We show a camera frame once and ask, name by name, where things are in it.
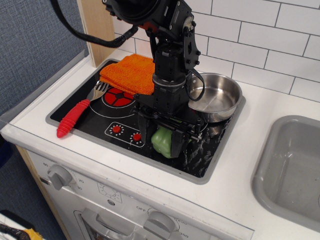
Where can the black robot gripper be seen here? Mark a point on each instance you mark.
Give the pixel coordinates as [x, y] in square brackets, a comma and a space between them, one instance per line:
[168, 107]

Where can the green toy bell pepper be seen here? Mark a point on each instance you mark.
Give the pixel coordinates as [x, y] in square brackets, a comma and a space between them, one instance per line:
[161, 141]

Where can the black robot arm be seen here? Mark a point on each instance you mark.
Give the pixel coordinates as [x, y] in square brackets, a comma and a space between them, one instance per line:
[170, 27]

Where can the black toy stovetop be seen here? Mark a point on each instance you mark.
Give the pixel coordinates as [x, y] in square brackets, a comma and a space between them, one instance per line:
[111, 121]

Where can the orange folded cloth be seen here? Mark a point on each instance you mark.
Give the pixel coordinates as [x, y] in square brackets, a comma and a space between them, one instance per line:
[133, 75]

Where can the grey right oven knob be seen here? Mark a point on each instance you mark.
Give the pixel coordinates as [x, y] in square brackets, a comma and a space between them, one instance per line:
[160, 225]

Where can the grey oven knob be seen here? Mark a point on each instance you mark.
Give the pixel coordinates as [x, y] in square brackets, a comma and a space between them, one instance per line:
[160, 225]
[59, 176]

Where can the grey left oven knob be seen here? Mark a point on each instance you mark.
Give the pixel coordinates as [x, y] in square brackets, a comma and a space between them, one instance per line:
[59, 176]

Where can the light wooden side panel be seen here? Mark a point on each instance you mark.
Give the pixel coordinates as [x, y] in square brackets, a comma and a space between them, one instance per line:
[97, 22]

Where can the grey sink basin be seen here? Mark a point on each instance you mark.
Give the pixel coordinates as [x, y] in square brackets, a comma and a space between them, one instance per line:
[287, 178]

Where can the yellow object at corner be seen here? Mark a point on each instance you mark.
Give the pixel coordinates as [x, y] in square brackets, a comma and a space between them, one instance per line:
[33, 235]

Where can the steel pot with handle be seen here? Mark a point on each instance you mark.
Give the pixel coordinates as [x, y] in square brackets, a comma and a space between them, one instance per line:
[215, 97]

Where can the fork with red handle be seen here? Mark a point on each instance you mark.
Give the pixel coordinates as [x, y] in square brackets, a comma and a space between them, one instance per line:
[71, 118]

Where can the grey oven door handle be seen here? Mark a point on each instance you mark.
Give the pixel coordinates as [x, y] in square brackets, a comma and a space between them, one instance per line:
[106, 226]

